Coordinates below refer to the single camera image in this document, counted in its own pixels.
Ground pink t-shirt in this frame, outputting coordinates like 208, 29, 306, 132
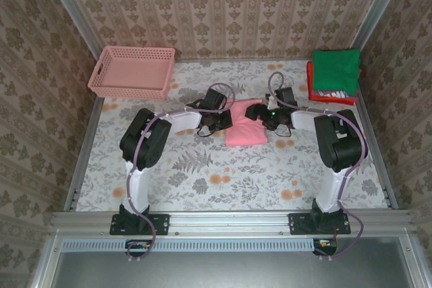
225, 98, 269, 148

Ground orange folded t-shirt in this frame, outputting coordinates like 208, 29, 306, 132
306, 61, 358, 105

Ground grey printed folded t-shirt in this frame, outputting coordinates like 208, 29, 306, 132
313, 88, 358, 102

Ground green folded t-shirt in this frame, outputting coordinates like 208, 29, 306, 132
310, 49, 361, 96

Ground floral patterned table cover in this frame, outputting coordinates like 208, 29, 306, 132
76, 60, 389, 212

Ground pink plastic mesh basket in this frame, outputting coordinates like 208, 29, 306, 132
87, 45, 177, 101

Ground black base connector port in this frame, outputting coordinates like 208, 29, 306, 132
313, 239, 338, 257
125, 239, 153, 258

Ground grey sheet metal panel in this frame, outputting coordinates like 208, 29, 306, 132
32, 235, 432, 288

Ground left black wrist camera box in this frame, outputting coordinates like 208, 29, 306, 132
204, 88, 227, 112

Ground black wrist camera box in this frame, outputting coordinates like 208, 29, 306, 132
204, 88, 227, 112
275, 87, 298, 109

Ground right black wrist camera box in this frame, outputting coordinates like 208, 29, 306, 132
275, 87, 298, 109

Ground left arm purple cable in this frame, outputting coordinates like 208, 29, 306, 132
125, 83, 237, 262

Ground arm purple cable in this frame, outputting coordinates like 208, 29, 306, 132
267, 71, 369, 262
125, 83, 237, 262

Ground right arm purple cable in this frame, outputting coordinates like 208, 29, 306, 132
267, 71, 369, 262

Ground aluminium side rail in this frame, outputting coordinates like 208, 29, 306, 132
356, 95, 401, 210
63, 97, 105, 211

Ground aluminium front rail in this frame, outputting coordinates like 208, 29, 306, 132
50, 210, 414, 235

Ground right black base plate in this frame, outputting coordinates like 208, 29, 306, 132
288, 212, 352, 236

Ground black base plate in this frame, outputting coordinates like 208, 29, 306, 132
109, 212, 169, 236
288, 212, 352, 236

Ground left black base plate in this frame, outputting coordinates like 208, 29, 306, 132
109, 212, 169, 236

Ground grey slotted cable duct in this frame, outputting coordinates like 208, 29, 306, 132
62, 237, 315, 253

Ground aluminium frame post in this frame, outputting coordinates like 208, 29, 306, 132
350, 0, 414, 53
38, 0, 109, 63

